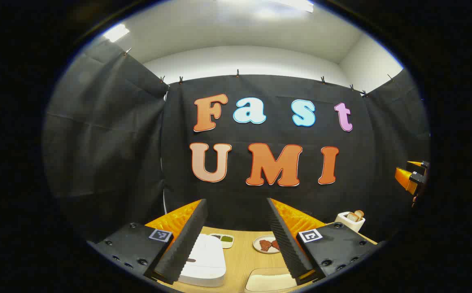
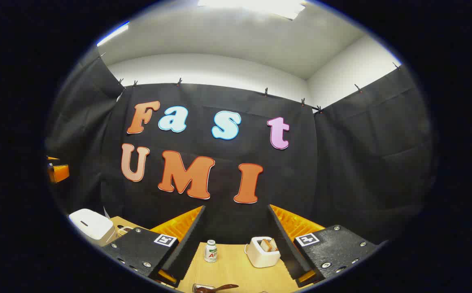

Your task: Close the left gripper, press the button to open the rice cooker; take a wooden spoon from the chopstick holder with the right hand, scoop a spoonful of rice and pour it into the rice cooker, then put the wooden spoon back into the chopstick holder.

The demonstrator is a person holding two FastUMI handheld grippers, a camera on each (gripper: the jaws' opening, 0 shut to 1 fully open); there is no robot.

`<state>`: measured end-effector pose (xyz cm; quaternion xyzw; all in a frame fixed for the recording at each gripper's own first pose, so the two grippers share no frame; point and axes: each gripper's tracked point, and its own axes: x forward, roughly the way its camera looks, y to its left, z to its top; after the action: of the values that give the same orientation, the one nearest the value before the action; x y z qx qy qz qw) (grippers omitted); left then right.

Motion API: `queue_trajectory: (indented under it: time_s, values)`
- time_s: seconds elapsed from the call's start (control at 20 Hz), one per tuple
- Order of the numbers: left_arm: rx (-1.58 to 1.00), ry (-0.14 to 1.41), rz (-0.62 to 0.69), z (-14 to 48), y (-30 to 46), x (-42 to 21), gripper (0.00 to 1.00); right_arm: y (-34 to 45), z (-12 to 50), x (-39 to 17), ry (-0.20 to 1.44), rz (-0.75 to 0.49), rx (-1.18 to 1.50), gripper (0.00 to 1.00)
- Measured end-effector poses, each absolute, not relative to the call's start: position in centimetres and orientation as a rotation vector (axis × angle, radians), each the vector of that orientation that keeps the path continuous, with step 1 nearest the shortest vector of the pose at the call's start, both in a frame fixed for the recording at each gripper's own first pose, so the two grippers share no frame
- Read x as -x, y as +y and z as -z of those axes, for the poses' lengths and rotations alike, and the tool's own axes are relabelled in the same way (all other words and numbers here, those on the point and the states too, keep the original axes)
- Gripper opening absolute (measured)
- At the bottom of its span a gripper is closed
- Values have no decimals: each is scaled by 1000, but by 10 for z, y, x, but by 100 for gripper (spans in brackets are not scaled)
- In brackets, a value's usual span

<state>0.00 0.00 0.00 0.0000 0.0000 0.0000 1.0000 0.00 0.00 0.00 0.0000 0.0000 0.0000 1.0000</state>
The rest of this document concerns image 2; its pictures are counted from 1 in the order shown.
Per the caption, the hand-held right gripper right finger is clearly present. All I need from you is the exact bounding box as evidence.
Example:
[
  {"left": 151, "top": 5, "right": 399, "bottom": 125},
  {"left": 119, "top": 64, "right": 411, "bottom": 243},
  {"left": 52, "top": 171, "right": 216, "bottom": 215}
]
[{"left": 267, "top": 204, "right": 389, "bottom": 288}]

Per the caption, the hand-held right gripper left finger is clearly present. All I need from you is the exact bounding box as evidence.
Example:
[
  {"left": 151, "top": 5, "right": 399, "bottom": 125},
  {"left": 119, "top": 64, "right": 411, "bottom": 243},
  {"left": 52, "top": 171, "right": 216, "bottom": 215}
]
[{"left": 100, "top": 206, "right": 207, "bottom": 289}]

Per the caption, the dark wooden spoon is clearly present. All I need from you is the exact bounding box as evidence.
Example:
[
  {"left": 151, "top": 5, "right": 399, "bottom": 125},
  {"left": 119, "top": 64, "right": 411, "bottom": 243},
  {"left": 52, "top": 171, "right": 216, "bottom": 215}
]
[{"left": 193, "top": 284, "right": 239, "bottom": 293}]

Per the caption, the white rice cooker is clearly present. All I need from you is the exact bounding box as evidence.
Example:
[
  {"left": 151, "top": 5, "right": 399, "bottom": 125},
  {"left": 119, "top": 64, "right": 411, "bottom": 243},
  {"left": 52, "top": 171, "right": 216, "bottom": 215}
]
[{"left": 69, "top": 209, "right": 116, "bottom": 245}]

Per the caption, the white drink bottle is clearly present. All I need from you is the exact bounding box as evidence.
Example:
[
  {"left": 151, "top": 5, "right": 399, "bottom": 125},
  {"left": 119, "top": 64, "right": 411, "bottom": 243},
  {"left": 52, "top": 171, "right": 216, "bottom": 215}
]
[{"left": 204, "top": 240, "right": 218, "bottom": 263}]

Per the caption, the cream toaster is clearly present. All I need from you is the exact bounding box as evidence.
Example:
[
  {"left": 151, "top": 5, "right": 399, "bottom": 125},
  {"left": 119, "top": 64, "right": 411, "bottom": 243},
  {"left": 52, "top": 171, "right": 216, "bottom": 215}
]
[{"left": 245, "top": 236, "right": 281, "bottom": 268}]

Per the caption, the black backdrop cloth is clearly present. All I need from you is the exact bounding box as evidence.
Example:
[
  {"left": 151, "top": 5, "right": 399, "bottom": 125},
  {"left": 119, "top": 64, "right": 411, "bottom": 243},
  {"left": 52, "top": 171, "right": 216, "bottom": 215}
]
[{"left": 45, "top": 47, "right": 437, "bottom": 245}]

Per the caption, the ceiling light panel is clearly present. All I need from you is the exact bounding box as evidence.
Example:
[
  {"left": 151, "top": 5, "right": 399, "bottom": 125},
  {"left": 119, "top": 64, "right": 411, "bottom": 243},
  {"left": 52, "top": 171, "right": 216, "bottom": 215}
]
[{"left": 197, "top": 0, "right": 306, "bottom": 20}]

